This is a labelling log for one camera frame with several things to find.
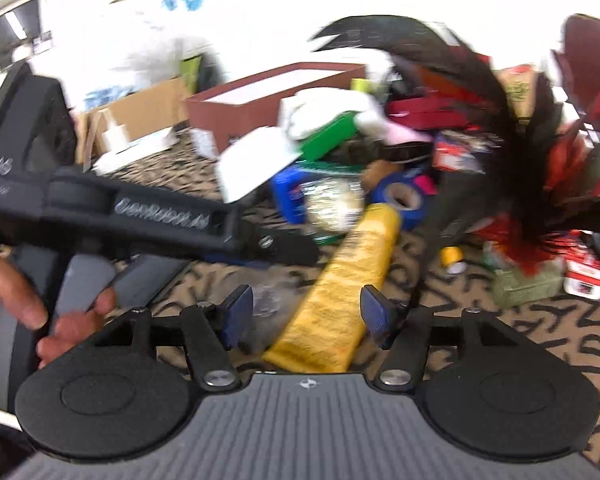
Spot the green metal lighter case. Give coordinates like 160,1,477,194
482,242,565,309

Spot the red flat box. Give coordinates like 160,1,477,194
385,94,469,131

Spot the dark brown wooden headboard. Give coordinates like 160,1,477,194
552,13,600,116

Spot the brown snack packet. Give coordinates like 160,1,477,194
496,64,539,120

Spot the white cloth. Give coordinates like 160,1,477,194
277,87,432,146

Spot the green flat box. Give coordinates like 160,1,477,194
300,112,358,162

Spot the blue small box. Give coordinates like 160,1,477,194
271,165,321,224

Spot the blue tape roll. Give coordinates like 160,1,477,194
370,174,428,231

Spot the red white cigarette pack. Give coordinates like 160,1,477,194
564,238,600,300

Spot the yellow tube package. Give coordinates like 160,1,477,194
262,204,401,374

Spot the person's left hand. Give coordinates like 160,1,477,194
0,256,116,368

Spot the cardboard box on floor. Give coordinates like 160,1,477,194
76,77,190,162

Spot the black red feather duster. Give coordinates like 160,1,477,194
317,14,600,276

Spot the small yellow thread spool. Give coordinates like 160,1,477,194
439,246,467,275

